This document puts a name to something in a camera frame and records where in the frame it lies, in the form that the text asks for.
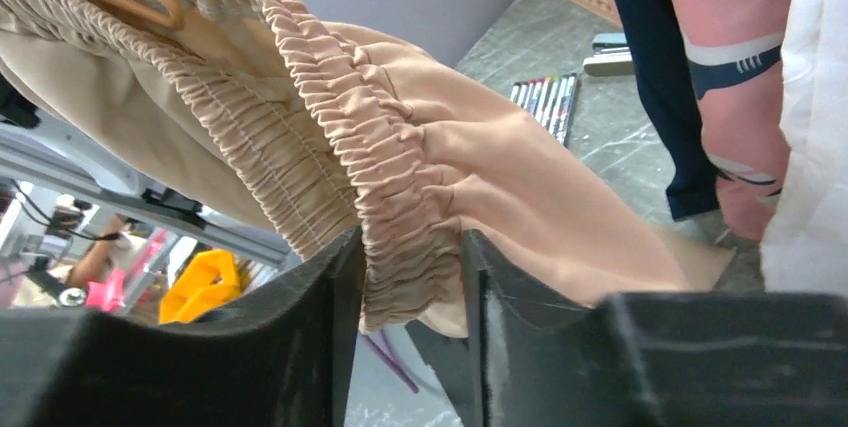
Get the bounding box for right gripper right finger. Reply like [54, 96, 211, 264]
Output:
[460, 229, 848, 427]

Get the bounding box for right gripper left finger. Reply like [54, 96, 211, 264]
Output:
[1, 228, 365, 427]

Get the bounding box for beige shorts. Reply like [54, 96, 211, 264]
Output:
[1, 0, 731, 337]

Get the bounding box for white shorts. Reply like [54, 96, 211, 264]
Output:
[760, 0, 847, 296]

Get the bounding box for navy blue shorts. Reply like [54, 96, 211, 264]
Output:
[615, 0, 719, 220]

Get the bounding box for pink patterned shorts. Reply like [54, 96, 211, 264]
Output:
[672, 0, 791, 241]

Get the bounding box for yellow plastic object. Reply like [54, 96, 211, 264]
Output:
[158, 249, 243, 324]

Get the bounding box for pack of coloured markers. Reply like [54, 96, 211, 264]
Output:
[508, 72, 581, 147]

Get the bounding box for grey stapler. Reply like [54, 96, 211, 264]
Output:
[582, 32, 634, 77]

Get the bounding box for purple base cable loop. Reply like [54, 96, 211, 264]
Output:
[360, 331, 423, 396]

